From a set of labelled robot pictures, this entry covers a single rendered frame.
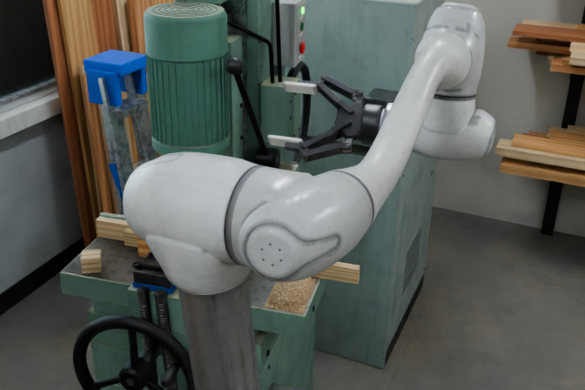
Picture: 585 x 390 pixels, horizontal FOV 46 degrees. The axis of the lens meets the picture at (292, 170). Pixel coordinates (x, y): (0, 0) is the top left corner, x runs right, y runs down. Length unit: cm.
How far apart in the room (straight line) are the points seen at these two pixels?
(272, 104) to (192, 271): 83
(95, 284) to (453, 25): 99
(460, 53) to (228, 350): 63
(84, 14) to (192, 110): 162
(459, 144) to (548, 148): 201
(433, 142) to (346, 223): 51
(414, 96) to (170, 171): 42
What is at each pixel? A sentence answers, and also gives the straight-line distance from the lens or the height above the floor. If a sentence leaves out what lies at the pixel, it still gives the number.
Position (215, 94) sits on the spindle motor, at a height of 134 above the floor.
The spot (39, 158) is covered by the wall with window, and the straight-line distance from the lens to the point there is 318.
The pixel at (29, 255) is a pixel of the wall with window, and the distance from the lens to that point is 327.
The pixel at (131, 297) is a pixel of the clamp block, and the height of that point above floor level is 94.
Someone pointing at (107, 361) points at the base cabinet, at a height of 66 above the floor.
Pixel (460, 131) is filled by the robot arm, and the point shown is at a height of 135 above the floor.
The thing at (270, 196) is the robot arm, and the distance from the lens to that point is 81.
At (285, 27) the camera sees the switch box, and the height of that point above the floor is 142.
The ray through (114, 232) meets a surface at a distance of 181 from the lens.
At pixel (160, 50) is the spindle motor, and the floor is 144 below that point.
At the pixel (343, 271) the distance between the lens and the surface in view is 161.
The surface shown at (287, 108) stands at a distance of 167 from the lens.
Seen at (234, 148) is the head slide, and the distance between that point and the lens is 166.
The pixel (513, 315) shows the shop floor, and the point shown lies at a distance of 320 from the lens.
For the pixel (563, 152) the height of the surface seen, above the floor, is 62.
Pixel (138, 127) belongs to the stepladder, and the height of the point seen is 89.
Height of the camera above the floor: 180
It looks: 25 degrees down
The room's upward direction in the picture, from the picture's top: 1 degrees clockwise
